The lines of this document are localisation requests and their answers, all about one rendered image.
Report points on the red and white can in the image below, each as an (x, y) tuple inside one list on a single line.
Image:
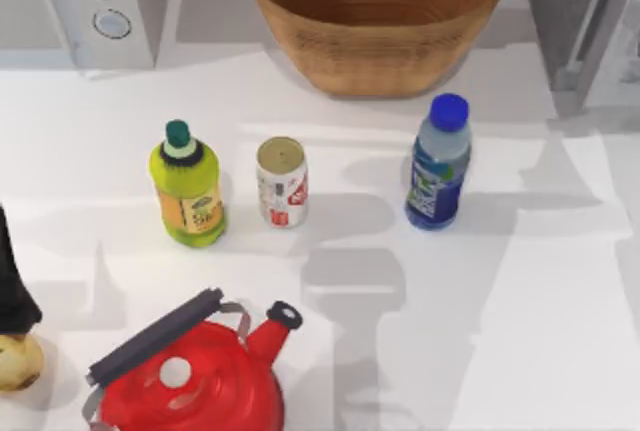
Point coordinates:
[(282, 182)]

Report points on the blue bottle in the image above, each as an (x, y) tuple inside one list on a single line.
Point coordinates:
[(437, 171)]

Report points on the green bottle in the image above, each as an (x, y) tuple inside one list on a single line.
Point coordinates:
[(189, 196)]

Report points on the brown woven basket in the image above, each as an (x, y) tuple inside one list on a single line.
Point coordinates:
[(376, 36)]

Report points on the red kettle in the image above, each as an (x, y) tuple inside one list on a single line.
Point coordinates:
[(200, 381)]

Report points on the microwave knob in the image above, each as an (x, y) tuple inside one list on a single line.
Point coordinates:
[(112, 23)]

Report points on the pale microwave oven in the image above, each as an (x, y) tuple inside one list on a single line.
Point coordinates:
[(60, 11)]

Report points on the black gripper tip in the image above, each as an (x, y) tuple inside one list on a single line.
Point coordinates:
[(12, 291)]

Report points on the pale yellow round object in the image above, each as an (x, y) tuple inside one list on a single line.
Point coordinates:
[(17, 361)]

